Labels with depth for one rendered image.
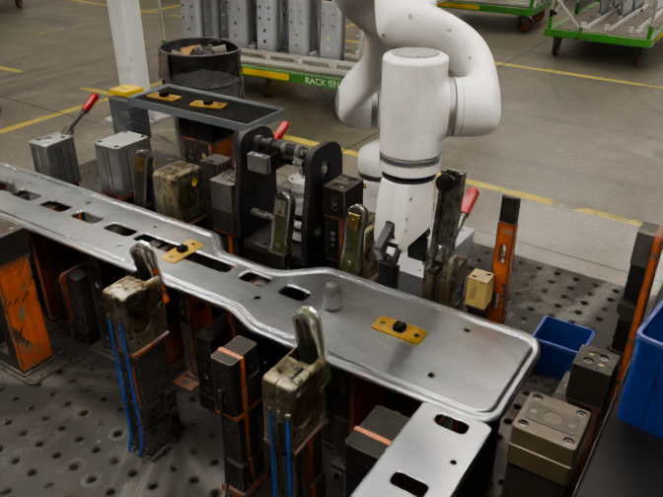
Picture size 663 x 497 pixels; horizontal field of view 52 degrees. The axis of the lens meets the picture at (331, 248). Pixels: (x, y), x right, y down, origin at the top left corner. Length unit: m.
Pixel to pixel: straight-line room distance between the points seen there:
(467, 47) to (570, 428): 0.50
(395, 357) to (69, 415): 0.71
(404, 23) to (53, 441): 0.97
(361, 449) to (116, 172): 0.91
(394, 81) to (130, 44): 4.35
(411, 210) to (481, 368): 0.26
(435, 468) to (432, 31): 0.57
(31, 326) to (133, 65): 3.80
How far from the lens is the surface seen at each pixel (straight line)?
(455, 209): 1.11
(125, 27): 5.12
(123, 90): 1.80
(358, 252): 1.24
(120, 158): 1.57
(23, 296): 1.51
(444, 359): 1.04
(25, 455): 1.42
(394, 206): 0.92
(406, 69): 0.86
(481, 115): 0.90
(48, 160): 1.79
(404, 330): 1.08
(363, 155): 1.65
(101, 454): 1.37
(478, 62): 0.94
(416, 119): 0.88
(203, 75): 4.09
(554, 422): 0.88
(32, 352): 1.57
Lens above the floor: 1.64
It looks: 29 degrees down
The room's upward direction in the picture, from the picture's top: straight up
